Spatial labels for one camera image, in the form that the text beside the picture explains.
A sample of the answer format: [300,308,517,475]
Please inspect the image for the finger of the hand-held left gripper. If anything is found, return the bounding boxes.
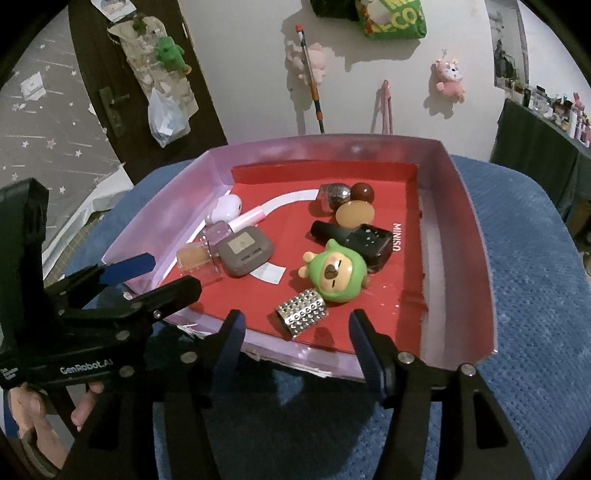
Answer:
[43,252,157,310]
[115,275,204,326]

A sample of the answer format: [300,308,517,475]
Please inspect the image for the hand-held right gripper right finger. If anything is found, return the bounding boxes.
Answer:
[348,309,539,480]

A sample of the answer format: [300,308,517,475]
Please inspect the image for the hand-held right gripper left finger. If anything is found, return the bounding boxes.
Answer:
[65,309,246,480]

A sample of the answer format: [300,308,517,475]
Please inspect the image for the pink cardboard box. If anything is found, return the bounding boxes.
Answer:
[100,134,501,381]

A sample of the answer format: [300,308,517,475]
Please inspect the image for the clear plastic cup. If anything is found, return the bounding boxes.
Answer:
[177,240,225,284]

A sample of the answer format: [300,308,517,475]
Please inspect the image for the purple nail polish bottle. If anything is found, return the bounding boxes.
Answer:
[203,205,269,247]

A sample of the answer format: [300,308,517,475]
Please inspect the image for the studded silver cylinder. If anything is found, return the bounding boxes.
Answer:
[276,288,329,341]

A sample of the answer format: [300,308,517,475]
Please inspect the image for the grey square case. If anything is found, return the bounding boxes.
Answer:
[217,227,275,279]

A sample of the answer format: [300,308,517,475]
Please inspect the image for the green bear figure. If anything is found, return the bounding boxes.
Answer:
[298,239,370,304]

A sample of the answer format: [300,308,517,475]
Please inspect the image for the pink earbud case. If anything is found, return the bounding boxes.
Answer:
[206,194,243,224]

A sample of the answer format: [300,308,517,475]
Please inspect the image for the black nail polish bottle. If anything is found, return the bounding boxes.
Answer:
[310,220,394,273]

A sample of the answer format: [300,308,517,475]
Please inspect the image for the glitter bottle with brown cap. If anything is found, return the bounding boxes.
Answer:
[318,182,375,213]

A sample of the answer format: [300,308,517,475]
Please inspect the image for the person's left hand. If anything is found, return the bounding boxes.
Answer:
[7,382,106,470]

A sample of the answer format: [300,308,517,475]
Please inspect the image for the white plastic sheet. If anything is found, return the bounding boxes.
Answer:
[41,161,134,278]

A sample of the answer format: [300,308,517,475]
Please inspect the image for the red printed paper liner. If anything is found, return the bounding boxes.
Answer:
[159,159,428,354]

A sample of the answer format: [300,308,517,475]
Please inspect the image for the clear plastic bag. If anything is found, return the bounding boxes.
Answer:
[148,88,189,148]

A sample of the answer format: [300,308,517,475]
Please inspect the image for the blue plush mat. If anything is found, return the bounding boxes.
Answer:
[60,154,591,480]

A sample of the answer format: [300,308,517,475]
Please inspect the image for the beige hanging organizer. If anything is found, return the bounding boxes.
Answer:
[107,14,200,134]

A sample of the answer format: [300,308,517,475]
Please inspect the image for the dark wooden door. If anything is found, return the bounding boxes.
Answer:
[67,0,229,185]

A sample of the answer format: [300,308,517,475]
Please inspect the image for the green plush toy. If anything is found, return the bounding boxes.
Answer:
[154,36,192,75]

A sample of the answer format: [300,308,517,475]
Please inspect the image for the orange-tipped stick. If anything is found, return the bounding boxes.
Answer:
[294,25,325,134]

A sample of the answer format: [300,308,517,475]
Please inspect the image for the door poster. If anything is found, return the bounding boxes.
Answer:
[90,0,137,21]

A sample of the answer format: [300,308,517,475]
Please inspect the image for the dark green covered table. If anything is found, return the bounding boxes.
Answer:
[490,98,591,227]

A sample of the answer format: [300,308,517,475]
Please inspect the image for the light pink plush toy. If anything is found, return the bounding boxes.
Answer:
[285,41,328,86]

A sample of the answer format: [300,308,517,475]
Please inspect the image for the row of cosmetic bottles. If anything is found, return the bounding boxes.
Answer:
[508,83,591,148]

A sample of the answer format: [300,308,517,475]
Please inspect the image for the black bag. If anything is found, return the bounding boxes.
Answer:
[309,0,361,21]

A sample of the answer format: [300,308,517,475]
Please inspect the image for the green tote bag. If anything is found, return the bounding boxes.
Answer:
[355,0,428,42]

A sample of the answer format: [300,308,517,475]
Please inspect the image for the door handle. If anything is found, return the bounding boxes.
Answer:
[99,87,131,139]

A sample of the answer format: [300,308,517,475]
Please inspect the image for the small white wall paper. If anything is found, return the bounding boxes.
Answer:
[21,74,47,100]

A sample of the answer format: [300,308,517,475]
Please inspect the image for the wall mirror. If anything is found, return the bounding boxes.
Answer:
[489,0,527,88]

